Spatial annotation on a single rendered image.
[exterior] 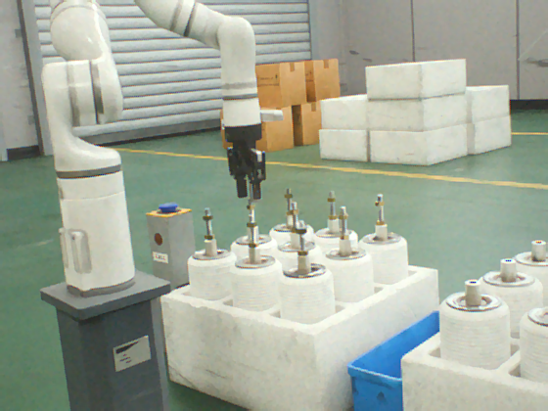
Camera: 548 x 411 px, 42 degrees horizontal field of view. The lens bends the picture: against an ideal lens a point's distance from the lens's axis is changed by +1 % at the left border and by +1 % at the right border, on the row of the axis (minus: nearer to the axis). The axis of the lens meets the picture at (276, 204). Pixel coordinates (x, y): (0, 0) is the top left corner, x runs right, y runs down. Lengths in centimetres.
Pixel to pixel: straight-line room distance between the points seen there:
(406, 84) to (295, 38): 396
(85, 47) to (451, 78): 309
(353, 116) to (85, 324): 331
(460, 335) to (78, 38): 71
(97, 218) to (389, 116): 310
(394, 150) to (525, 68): 314
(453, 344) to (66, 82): 64
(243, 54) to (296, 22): 644
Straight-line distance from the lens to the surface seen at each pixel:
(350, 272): 127
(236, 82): 138
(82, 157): 101
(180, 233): 150
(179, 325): 139
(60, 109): 101
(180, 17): 138
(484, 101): 429
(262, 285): 126
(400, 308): 134
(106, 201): 103
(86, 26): 115
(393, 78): 395
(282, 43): 766
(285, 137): 504
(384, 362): 126
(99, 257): 104
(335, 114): 431
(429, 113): 390
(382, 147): 405
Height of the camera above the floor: 61
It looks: 11 degrees down
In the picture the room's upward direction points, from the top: 5 degrees counter-clockwise
